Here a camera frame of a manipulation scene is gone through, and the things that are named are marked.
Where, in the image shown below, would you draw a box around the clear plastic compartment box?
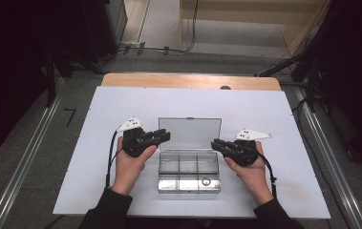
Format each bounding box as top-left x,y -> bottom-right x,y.
157,116 -> 223,195

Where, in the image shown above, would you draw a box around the beige wooden shelf unit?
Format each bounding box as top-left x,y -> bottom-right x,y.
179,0 -> 330,55

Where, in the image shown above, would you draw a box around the hand-held gripper black cable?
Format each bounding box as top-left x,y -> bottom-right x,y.
105,127 -> 126,189
257,152 -> 279,199

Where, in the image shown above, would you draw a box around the person's right hand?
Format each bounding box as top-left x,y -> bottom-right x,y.
224,141 -> 276,207

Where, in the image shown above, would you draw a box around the thin black floor cable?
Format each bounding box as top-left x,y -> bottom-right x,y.
291,98 -> 311,147

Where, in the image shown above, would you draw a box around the black curtain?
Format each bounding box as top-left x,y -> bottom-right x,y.
0,0 -> 87,165
315,0 -> 362,170

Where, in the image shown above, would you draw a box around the left hand-held gripper black cable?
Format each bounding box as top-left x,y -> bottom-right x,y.
105,127 -> 126,189

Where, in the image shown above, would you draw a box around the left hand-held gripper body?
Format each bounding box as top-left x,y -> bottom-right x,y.
117,116 -> 158,158

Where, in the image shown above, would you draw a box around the person's left hand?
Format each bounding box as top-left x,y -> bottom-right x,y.
111,136 -> 160,197

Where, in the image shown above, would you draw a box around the wooden table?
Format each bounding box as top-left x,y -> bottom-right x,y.
100,73 -> 282,92

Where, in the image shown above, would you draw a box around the black metal stand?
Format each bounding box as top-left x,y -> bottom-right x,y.
43,47 -> 103,108
254,0 -> 330,113

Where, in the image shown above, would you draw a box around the black floor cables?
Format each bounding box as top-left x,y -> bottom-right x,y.
100,0 -> 201,66

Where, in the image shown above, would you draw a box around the dark cabinet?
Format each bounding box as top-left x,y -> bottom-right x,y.
81,0 -> 129,63

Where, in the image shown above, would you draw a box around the right hand-held gripper black cable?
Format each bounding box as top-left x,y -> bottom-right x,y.
257,152 -> 279,199

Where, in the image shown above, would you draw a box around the metal floor rail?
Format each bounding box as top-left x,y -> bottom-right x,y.
294,87 -> 362,229
0,78 -> 64,229

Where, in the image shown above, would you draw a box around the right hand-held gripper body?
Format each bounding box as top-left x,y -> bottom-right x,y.
223,128 -> 272,167

